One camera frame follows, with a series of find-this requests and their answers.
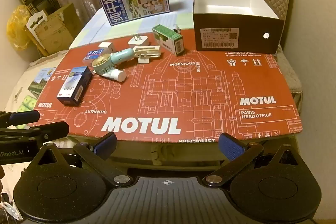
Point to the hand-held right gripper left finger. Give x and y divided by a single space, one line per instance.
107 143

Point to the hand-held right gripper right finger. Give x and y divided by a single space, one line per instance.
231 146

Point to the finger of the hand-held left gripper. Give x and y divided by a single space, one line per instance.
23 116
47 130

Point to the blue and white carton box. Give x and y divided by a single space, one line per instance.
74 85

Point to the blue and white tube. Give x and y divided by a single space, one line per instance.
116 75

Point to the clear case with blue insert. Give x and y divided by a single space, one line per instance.
92 55

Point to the teal handheld fan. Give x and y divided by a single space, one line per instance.
120 56

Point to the white cube charger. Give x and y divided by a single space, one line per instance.
106 47

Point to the cream hair claw clip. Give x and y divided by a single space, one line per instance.
147 52

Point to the white plug charger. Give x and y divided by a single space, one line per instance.
137 43

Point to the brown cardboard box white inside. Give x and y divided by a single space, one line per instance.
236 37

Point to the green medicine box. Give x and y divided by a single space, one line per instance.
168 39

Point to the green roll pack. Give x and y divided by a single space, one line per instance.
26 103

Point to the printed brochure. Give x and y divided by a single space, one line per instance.
39 79

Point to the beige quilted table cover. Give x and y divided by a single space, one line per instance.
39 62

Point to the red printed cardboard sheet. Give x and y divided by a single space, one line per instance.
183 108

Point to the yellow plastic bag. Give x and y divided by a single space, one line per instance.
17 27

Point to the brown cardboard carton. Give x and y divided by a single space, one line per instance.
59 29

